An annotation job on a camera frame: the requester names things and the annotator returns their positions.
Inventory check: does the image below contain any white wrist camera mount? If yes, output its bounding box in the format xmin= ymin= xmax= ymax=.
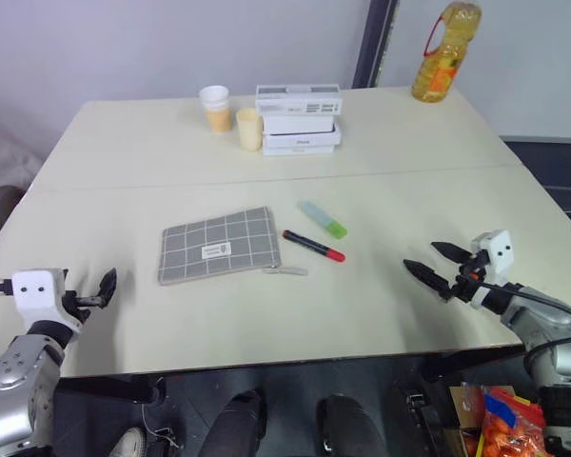
xmin=10 ymin=268 xmax=85 ymax=334
xmin=469 ymin=229 xmax=513 ymax=310

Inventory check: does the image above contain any dark vertical frame post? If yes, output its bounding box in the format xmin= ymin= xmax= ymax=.
xmin=351 ymin=0 xmax=402 ymax=89

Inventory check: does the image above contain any black table frame bar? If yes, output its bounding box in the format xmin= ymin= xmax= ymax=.
xmin=56 ymin=374 xmax=167 ymax=407
xmin=422 ymin=346 xmax=527 ymax=384

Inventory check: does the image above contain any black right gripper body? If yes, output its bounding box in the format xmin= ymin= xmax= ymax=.
xmin=449 ymin=249 xmax=489 ymax=304

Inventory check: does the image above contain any pale yellow plastic cup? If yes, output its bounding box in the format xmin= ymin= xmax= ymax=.
xmin=235 ymin=108 xmax=266 ymax=153

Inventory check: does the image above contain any black marker with red cap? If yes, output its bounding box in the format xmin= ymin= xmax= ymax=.
xmin=282 ymin=229 xmax=347 ymax=264

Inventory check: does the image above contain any white shoe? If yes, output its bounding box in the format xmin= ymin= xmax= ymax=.
xmin=108 ymin=426 xmax=149 ymax=457

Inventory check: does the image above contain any white phone box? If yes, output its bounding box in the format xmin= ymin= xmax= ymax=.
xmin=261 ymin=113 xmax=343 ymax=149

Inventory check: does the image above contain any white paper cup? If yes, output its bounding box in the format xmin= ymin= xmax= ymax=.
xmin=199 ymin=85 xmax=231 ymax=114

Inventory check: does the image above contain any white box with barcode labels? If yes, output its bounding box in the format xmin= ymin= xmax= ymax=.
xmin=254 ymin=84 xmax=343 ymax=117

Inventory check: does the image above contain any grey checked pencil pouch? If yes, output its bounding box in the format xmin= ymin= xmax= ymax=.
xmin=157 ymin=205 xmax=284 ymax=288

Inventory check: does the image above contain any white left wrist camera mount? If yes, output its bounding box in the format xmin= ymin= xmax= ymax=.
xmin=10 ymin=268 xmax=85 ymax=334

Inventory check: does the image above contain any blue highlighter with green cap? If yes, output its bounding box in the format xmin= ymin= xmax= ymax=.
xmin=297 ymin=199 xmax=349 ymax=240

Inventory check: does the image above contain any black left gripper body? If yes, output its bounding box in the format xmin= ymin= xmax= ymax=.
xmin=60 ymin=268 xmax=102 ymax=327

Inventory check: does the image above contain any dark rounded shape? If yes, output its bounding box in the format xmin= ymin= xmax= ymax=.
xmin=315 ymin=393 xmax=387 ymax=457
xmin=201 ymin=388 xmax=268 ymax=457

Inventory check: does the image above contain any tan paper cup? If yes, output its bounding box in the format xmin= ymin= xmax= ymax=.
xmin=204 ymin=105 xmax=235 ymax=134

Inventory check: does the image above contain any flat white box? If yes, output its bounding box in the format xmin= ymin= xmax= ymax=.
xmin=262 ymin=142 xmax=337 ymax=157

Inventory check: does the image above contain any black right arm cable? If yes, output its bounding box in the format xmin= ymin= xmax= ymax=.
xmin=478 ymin=281 xmax=571 ymax=368

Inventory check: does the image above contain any brown cardboard box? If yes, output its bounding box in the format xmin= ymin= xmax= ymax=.
xmin=448 ymin=384 xmax=487 ymax=435

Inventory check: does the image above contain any yellow cooking oil bottle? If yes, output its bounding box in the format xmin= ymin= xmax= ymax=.
xmin=410 ymin=0 xmax=484 ymax=104

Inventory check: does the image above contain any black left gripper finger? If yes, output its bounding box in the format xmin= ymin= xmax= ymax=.
xmin=97 ymin=267 xmax=119 ymax=308

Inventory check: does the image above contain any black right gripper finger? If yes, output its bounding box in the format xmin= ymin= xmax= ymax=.
xmin=430 ymin=241 xmax=473 ymax=263
xmin=402 ymin=259 xmax=455 ymax=303

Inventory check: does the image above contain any orange snack bag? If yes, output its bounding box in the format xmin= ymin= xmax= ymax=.
xmin=474 ymin=385 xmax=549 ymax=457

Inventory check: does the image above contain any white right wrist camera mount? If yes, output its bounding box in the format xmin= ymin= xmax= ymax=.
xmin=469 ymin=229 xmax=513 ymax=310

